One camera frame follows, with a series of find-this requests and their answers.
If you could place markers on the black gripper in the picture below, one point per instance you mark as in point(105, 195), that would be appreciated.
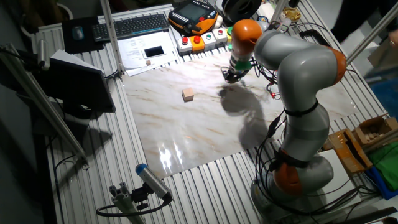
point(236, 73)

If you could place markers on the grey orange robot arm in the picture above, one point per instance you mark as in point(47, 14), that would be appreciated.
point(300, 71)

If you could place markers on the large wooden cube block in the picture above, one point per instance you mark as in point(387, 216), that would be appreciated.
point(188, 95)

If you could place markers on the white box red button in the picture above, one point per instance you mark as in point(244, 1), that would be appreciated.
point(184, 46)
point(220, 36)

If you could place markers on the yellow box green button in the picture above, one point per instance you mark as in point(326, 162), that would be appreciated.
point(229, 35)

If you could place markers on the white box green button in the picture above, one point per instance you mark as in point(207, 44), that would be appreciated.
point(208, 41)

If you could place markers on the orange box red button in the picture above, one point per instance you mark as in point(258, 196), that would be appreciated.
point(197, 44)

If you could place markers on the marble pattern table sheet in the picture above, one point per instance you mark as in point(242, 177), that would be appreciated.
point(192, 130)

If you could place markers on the black filament spool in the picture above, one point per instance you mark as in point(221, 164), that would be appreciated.
point(241, 9)

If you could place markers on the orange black teach pendant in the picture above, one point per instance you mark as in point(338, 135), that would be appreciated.
point(192, 17)

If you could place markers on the white smartphone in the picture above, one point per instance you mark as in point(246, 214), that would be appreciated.
point(154, 51)

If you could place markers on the white paper sheets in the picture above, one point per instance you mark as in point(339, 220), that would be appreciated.
point(136, 46)

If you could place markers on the black computer keyboard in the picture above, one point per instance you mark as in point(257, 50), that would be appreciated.
point(130, 27)

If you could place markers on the orange cardboard box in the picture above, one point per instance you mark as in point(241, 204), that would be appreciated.
point(348, 151)

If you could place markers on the person in dark clothes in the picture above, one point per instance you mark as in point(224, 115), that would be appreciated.
point(357, 15)

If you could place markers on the black mouse pad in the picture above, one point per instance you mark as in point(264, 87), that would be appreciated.
point(93, 45)

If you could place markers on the slanted aluminium profile beam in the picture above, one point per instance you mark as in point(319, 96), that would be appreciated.
point(40, 102)
point(373, 32)

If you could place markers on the open brown cardboard box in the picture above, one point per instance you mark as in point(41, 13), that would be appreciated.
point(374, 129)

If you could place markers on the dark flat monitor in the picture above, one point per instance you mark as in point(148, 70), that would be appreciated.
point(77, 84)

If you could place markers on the grey computer mouse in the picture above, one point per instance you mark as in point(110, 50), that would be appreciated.
point(77, 32)

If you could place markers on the green cloth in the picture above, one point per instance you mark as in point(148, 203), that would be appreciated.
point(387, 165)

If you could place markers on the blue fabric piece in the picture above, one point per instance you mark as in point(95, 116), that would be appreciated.
point(381, 185)

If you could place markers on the silver depth camera blue end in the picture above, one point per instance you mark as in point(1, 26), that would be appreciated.
point(154, 182)

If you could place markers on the upright aluminium profile post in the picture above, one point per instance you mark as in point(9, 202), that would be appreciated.
point(110, 34)

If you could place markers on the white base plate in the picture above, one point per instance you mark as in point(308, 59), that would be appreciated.
point(342, 177)

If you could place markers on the short aluminium profile mount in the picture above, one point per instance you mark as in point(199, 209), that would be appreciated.
point(124, 202)

